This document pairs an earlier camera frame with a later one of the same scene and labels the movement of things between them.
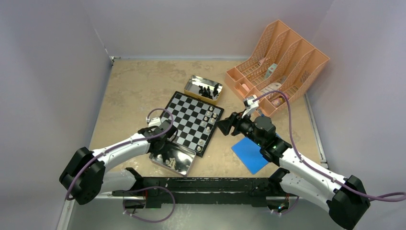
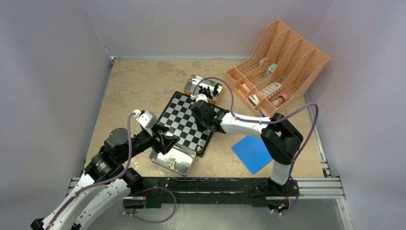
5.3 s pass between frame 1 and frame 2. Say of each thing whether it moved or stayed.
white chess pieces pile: stayed
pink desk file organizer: stayed
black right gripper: moved
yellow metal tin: stayed
